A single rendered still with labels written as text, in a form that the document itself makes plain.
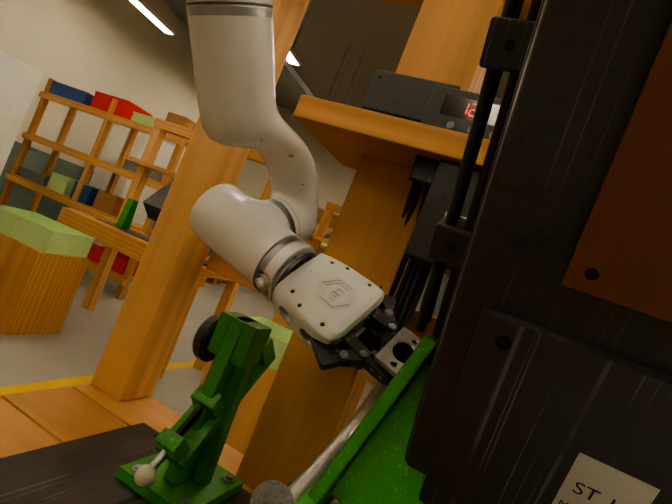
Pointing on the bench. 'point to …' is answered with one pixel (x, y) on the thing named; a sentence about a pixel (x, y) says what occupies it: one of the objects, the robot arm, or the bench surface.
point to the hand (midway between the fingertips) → (393, 359)
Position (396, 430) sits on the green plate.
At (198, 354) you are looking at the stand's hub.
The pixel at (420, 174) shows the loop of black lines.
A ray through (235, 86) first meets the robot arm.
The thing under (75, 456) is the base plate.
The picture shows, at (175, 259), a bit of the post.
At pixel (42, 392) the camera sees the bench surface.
